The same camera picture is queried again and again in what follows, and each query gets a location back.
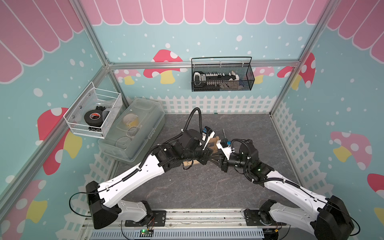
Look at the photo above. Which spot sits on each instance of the black wire mesh basket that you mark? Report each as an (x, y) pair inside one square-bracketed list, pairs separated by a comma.
[(239, 65)]

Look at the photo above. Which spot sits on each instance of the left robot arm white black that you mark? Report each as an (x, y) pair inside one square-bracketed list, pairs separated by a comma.
[(105, 200)]

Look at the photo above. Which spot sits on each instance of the clear acrylic wall bin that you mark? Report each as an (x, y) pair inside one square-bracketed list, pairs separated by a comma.
[(93, 98)]

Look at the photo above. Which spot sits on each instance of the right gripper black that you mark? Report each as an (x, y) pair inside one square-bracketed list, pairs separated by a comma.
[(221, 159)]

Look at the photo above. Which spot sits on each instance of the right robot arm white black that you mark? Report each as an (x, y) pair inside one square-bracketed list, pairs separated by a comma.
[(325, 218)]

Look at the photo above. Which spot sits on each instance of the black tape roll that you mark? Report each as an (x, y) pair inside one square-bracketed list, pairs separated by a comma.
[(94, 118)]

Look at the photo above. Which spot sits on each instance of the translucent green storage box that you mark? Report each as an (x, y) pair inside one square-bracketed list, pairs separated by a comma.
[(133, 133)]

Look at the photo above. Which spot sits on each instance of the wooden jewelry display stand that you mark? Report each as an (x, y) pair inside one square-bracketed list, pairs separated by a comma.
[(212, 144)]

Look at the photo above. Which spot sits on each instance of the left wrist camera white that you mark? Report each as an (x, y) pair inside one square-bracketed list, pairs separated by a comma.
[(208, 134)]

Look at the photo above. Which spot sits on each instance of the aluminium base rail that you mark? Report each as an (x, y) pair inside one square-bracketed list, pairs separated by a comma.
[(196, 224)]

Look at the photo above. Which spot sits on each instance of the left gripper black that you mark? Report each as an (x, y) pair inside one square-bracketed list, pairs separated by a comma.
[(206, 152)]

